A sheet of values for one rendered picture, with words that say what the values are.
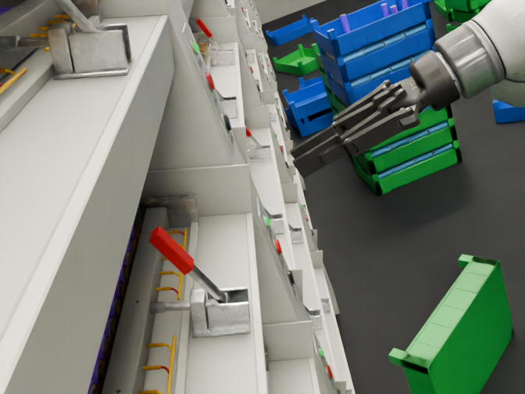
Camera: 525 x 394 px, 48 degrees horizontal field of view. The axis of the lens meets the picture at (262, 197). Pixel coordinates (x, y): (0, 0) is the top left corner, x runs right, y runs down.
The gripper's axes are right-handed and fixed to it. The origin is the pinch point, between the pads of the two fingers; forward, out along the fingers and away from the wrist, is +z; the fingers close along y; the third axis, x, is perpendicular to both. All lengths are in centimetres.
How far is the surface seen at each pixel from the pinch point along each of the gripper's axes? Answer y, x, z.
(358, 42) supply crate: 93, -19, -17
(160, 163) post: -27.6, 19.3, 9.4
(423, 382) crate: -0.8, -48.2, 6.5
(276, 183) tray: 15.5, -8.0, 10.4
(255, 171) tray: 20.8, -6.3, 13.4
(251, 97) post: 42.5, -0.6, 9.4
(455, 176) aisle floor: 88, -71, -23
